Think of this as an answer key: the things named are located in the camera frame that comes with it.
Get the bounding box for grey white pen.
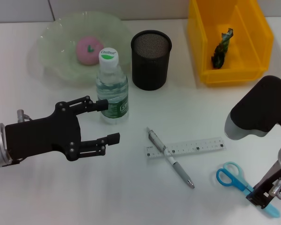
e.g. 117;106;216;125
147;126;195;189

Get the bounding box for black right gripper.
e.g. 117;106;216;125
245;162;281;210

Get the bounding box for left gripper cable plug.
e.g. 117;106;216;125
16;109;33;122

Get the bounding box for clear water bottle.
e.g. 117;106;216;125
95;49;129;126

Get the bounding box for green glass fruit plate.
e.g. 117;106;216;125
28;12;132;89

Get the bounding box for right gripper cable plug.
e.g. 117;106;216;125
268;177;281;203

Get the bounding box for clear plastic ruler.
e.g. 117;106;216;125
144;137;226;160

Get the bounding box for gripper cable plug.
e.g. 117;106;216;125
268;177;281;203
16;109;33;122

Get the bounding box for yellow plastic bin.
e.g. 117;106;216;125
186;0;274;85

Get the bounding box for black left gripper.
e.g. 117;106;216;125
5;95;121;162

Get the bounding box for dark green drill bit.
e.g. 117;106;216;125
210;27;234;69

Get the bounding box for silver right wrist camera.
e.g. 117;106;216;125
224;75;281;141

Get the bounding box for blue scissors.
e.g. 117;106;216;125
216;161;281;218

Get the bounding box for black mesh pen holder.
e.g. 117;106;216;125
130;30;173;91

